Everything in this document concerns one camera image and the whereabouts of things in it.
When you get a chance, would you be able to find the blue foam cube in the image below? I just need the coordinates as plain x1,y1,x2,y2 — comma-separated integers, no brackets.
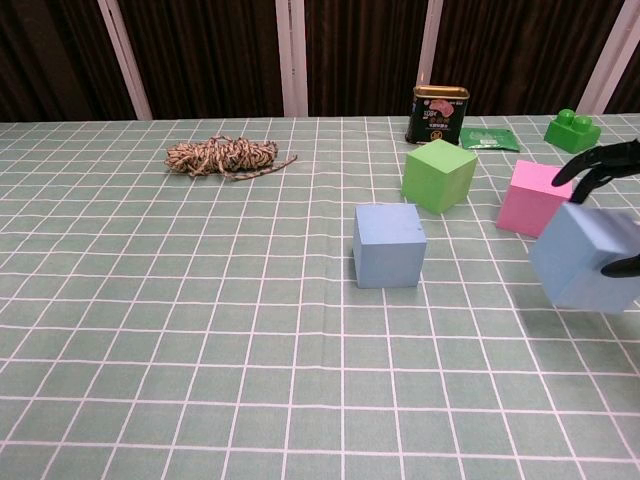
352,202,428,290
528,201,640,315

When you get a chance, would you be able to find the green checked tablecloth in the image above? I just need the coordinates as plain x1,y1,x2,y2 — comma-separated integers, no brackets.
0,113,640,480

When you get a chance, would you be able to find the pink foam cube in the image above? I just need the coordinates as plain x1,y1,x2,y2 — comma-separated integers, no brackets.
496,159,575,239

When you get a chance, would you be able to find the green foil packet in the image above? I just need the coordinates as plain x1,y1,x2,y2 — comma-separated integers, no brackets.
459,127,521,152

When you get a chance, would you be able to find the dark curtain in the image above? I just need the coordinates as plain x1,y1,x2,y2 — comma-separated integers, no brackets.
0,0,640,124

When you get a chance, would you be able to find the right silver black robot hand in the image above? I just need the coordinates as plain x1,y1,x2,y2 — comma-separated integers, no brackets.
552,139,640,279

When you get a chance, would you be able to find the black gold tin can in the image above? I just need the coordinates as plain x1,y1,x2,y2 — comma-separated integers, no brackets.
404,84,472,146

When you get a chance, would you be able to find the green foam cube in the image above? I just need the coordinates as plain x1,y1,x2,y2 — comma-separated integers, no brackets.
401,138,478,216

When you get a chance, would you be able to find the white frame post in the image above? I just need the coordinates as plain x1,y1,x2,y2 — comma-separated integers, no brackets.
97,0,153,121
579,0,640,115
274,0,310,119
418,0,447,91

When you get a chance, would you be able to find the braided rope bundle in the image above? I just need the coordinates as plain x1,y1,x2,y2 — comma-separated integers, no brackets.
165,135,299,181

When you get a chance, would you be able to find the green plastic stud brick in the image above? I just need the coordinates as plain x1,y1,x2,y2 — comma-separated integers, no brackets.
543,108,602,154

